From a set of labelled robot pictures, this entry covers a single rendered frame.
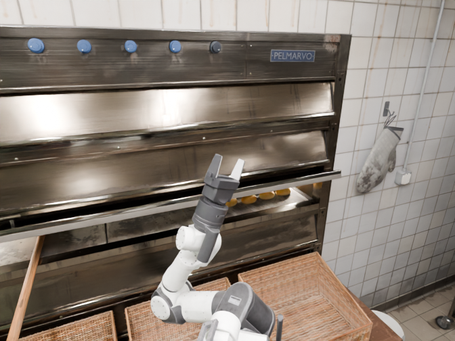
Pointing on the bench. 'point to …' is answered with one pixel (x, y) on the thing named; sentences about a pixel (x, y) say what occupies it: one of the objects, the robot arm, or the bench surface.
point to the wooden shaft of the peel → (26, 291)
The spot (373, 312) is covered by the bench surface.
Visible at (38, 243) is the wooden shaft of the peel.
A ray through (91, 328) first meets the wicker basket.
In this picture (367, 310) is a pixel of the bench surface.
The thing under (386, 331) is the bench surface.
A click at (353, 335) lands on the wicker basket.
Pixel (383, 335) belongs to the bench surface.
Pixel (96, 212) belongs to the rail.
